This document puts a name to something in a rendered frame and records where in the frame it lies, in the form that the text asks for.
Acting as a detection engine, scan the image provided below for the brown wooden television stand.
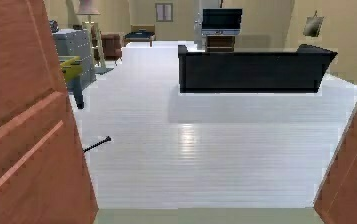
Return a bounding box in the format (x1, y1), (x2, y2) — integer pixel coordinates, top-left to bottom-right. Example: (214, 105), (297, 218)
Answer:
(205, 35), (236, 53)

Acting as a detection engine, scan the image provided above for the black sofa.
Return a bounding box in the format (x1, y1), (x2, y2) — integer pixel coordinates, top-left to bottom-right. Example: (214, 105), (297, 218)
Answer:
(177, 43), (339, 94)

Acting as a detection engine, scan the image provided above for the brown armchair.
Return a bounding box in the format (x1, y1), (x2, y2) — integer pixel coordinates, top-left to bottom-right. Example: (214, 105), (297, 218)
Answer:
(100, 32), (123, 62)

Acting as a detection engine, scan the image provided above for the framed window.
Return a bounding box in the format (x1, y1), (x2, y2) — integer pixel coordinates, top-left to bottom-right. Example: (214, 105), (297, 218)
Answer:
(155, 2), (174, 23)

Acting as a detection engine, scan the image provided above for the black television set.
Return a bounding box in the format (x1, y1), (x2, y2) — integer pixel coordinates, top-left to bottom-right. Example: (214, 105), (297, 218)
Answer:
(201, 8), (243, 37)

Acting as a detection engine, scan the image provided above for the yellow table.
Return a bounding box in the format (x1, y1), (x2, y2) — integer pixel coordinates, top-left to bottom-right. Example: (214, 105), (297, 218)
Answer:
(58, 55), (86, 110)

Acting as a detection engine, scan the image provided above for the grey chest of drawers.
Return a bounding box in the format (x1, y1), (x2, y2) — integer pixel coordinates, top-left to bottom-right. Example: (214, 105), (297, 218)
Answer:
(52, 28), (97, 92)

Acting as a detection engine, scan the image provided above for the beige floor lamp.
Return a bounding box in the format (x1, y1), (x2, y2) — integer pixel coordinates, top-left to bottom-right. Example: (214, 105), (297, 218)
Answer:
(76, 0), (107, 69)

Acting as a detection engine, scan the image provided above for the brown wooden room door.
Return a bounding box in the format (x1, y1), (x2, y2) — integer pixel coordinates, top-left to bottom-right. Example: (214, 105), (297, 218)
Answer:
(0, 0), (99, 224)

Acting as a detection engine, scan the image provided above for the black door handle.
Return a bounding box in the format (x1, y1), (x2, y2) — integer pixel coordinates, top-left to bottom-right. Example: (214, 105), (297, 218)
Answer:
(82, 135), (112, 153)

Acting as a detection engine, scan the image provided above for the framed wall picture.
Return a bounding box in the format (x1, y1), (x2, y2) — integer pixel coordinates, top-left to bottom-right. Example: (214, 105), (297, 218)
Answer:
(302, 10), (325, 38)

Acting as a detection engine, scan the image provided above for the brown wooden door frame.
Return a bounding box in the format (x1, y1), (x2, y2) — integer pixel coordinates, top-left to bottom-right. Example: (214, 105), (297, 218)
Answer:
(313, 61), (357, 224)

